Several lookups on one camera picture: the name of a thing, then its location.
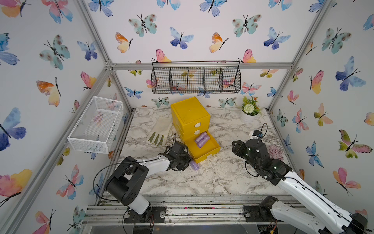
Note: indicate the pink artificial flower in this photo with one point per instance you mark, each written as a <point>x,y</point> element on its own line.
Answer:
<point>276,152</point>

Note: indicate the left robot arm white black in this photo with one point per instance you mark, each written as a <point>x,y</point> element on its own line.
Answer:
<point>128,178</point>

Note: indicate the black wire wall basket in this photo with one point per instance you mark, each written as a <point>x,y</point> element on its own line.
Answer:
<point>193,77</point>

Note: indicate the beige green work glove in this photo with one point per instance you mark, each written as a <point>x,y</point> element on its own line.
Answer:
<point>159,133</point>

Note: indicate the purple roll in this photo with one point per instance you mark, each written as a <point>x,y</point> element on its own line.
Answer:
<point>203,141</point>
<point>200,137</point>

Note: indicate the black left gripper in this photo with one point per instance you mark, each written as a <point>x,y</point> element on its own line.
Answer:
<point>188,159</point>

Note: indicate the white mesh wall basket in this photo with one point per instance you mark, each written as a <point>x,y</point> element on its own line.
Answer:
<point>95,129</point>

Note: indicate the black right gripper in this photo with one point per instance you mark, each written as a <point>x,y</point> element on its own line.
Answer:
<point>240,148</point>

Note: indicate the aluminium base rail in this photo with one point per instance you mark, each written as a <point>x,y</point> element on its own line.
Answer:
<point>186,214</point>

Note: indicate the yellow three-drawer box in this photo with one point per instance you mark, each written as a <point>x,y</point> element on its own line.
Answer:
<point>190,119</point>

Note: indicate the white pot with green plant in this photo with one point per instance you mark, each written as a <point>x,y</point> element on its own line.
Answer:
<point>250,109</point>

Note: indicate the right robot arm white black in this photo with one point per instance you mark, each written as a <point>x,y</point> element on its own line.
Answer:
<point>325,217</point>

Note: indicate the purple roll angled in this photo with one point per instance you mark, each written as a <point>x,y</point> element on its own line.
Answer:
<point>194,166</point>

